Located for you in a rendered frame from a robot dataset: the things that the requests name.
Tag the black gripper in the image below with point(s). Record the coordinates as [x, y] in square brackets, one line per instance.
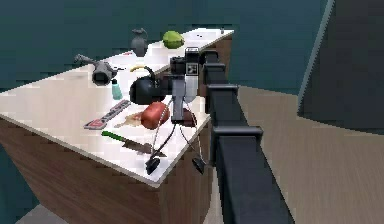
[178, 100]

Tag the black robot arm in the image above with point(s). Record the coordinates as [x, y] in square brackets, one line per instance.
[246, 173]

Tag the red apple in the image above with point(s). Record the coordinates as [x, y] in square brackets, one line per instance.
[152, 115]

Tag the dark red round fruit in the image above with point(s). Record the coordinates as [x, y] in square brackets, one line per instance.
[190, 119]

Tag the black kettle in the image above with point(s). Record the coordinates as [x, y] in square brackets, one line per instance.
[144, 90]

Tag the grey and red flat tool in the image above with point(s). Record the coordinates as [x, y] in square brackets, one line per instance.
[107, 115]

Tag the teal bottle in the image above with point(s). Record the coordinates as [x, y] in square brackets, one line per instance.
[116, 90]

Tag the wooden counter with white top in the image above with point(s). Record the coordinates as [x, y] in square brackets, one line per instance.
[83, 190]

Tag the yellow curved fruit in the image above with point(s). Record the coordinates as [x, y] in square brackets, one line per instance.
[136, 68]

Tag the green lettuce head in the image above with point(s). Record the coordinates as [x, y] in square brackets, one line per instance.
[173, 39]

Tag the grey vase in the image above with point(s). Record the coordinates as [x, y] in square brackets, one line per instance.
[139, 42]

